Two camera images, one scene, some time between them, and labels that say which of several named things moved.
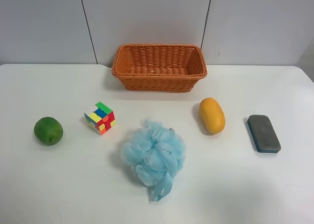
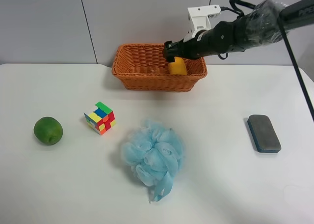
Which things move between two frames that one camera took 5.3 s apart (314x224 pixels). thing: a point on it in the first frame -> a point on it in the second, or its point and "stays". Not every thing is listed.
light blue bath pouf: [156, 154] stays
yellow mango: [212, 115] -> [178, 67]
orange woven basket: [159, 68] stays
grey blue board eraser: [264, 134] stays
